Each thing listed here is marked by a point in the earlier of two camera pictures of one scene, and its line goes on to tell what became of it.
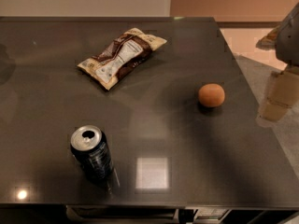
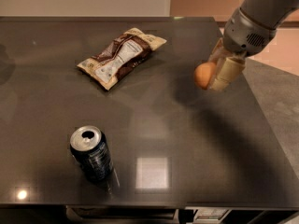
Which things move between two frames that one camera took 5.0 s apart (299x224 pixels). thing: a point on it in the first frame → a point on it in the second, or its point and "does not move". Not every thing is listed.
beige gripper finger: x=282 y=94 → x=229 y=69
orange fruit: x=211 y=95 → x=203 y=73
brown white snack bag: x=132 y=49 does not move
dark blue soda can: x=91 y=147 does not move
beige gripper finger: x=269 y=41 → x=219 y=55
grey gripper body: x=289 y=41 → x=244 y=37
